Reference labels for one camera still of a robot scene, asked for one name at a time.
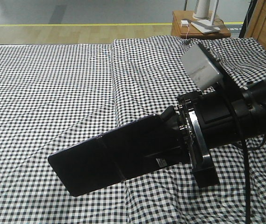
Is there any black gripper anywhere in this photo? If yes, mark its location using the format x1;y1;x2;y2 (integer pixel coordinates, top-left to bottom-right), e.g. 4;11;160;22
145;91;245;188

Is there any black smartphone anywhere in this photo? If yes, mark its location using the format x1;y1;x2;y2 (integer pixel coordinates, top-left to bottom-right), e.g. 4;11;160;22
47;113;178;197

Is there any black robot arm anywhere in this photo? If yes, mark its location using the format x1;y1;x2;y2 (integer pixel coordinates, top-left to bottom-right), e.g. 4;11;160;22
150;79;266;188

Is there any white desk lamp base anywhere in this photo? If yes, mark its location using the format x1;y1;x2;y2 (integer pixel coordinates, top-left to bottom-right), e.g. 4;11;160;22
191;0;221;34

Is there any checkered bed sheet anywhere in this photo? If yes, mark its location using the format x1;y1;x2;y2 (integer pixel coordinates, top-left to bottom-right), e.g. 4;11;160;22
0;44;127;224

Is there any checkered folded duvet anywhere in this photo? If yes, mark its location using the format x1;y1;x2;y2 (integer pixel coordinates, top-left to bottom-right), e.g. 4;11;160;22
112;36;266;224

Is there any wooden nightstand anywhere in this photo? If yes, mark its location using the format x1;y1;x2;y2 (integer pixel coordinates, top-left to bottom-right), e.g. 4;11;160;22
171;10;231;40

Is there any white cylindrical appliance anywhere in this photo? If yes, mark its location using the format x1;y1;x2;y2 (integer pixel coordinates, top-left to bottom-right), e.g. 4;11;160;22
193;0;219;20

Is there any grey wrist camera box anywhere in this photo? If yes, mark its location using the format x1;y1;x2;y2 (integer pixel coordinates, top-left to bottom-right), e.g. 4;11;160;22
181;43;223;91

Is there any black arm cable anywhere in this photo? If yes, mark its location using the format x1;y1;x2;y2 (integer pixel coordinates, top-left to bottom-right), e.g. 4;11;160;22
226;98;266;224

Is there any white charger with cable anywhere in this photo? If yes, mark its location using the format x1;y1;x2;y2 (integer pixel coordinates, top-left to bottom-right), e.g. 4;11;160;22
180;20;190;39

